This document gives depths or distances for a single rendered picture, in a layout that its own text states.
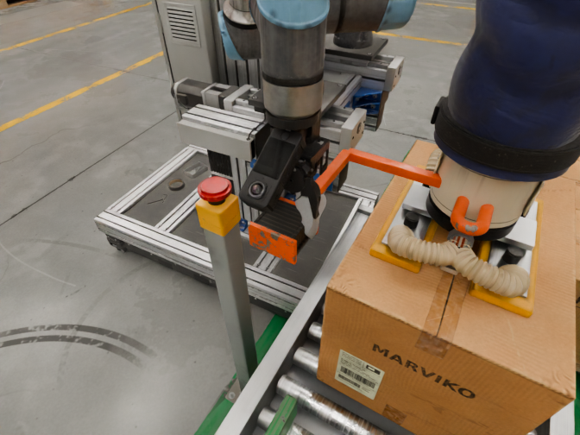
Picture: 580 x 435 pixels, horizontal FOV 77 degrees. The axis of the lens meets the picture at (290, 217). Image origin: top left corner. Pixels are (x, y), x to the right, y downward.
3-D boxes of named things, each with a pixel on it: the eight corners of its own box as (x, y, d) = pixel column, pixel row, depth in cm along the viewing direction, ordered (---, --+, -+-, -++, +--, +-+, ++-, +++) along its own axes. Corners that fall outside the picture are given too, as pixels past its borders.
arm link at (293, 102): (305, 92, 41) (246, 78, 44) (304, 129, 44) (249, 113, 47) (333, 70, 45) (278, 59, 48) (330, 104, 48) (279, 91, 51)
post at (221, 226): (253, 402, 142) (219, 214, 73) (239, 394, 144) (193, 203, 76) (262, 387, 146) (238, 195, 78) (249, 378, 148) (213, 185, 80)
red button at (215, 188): (219, 214, 73) (217, 199, 71) (192, 204, 76) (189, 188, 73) (239, 195, 78) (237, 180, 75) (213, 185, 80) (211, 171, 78)
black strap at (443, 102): (578, 192, 51) (595, 169, 48) (415, 148, 60) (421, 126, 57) (577, 124, 65) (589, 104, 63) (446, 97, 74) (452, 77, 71)
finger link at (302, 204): (339, 222, 60) (325, 173, 56) (324, 244, 57) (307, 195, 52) (323, 221, 62) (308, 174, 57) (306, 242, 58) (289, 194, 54)
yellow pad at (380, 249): (418, 275, 68) (424, 257, 65) (368, 255, 72) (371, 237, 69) (455, 181, 90) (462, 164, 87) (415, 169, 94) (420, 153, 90)
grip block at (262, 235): (294, 265, 57) (294, 243, 53) (249, 245, 60) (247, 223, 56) (318, 232, 62) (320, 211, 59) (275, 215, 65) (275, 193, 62)
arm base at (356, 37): (327, 45, 138) (329, 16, 131) (341, 34, 147) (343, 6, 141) (365, 51, 133) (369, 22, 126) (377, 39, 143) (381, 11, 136)
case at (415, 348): (478, 470, 79) (576, 400, 52) (315, 378, 94) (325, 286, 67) (509, 279, 117) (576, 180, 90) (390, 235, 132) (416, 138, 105)
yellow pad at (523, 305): (528, 319, 62) (543, 303, 58) (467, 295, 65) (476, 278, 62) (540, 206, 83) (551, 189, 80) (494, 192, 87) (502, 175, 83)
